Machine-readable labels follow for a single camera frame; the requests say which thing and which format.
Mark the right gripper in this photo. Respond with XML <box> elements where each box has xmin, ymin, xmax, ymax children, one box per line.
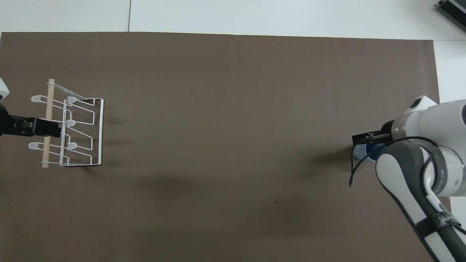
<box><xmin>372</xmin><ymin>122</ymin><xmax>395</xmax><ymax>144</ymax></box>

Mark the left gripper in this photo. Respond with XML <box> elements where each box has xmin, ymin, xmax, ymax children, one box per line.
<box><xmin>0</xmin><ymin>104</ymin><xmax>23</xmax><ymax>137</ymax></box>

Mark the blue cup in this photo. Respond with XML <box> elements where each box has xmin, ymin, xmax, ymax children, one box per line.
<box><xmin>354</xmin><ymin>143</ymin><xmax>387</xmax><ymax>163</ymax></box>

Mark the dark ribbed metal box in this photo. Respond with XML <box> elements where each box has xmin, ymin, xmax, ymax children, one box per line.
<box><xmin>435</xmin><ymin>0</ymin><xmax>466</xmax><ymax>26</ymax></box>

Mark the black cable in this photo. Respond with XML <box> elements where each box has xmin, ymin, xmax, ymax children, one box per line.
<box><xmin>348</xmin><ymin>136</ymin><xmax>439</xmax><ymax>204</ymax></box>

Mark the white wire cup holder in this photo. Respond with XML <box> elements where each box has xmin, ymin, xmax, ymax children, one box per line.
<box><xmin>28</xmin><ymin>79</ymin><xmax>104</xmax><ymax>168</ymax></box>

